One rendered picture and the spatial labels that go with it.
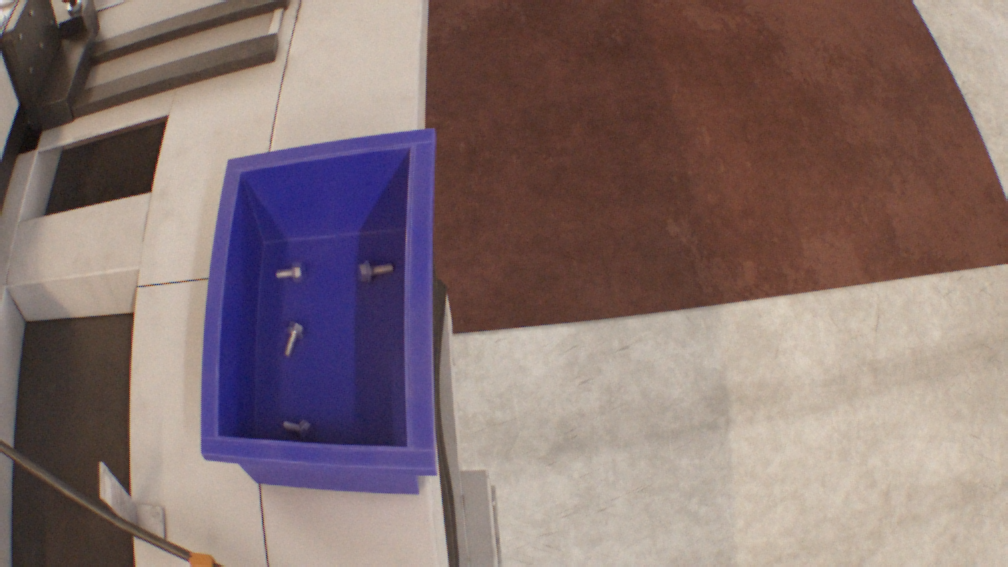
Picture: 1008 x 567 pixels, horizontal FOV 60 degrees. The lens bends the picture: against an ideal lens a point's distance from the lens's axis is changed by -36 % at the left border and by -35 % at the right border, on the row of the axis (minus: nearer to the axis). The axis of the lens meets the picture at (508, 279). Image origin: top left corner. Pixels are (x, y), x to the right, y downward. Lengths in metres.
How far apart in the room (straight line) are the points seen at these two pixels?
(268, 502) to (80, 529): 0.23
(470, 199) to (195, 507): 1.24
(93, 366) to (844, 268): 1.32
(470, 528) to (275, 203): 0.47
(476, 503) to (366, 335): 0.43
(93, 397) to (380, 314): 0.30
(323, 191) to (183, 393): 0.18
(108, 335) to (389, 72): 0.34
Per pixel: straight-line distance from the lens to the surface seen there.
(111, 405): 0.92
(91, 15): 1.16
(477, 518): 1.19
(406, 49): 0.97
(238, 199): 0.80
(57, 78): 1.09
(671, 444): 1.69
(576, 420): 1.71
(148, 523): 0.77
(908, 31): 2.45
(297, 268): 0.82
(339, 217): 0.83
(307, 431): 0.76
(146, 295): 0.87
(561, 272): 1.83
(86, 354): 0.96
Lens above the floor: 1.50
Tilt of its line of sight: 55 degrees down
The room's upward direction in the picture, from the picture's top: 6 degrees counter-clockwise
